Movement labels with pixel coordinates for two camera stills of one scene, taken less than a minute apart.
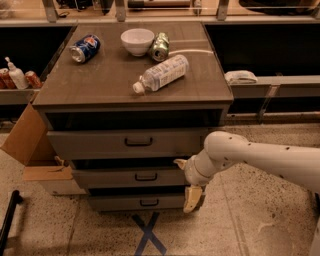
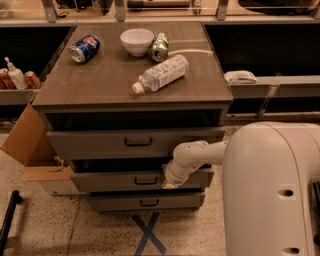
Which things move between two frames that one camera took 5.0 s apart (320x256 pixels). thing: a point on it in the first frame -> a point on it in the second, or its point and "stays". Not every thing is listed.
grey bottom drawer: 137,203 stays
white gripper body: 192,172 -> 170,175
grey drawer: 129,178 stays
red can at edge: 6,81 stays
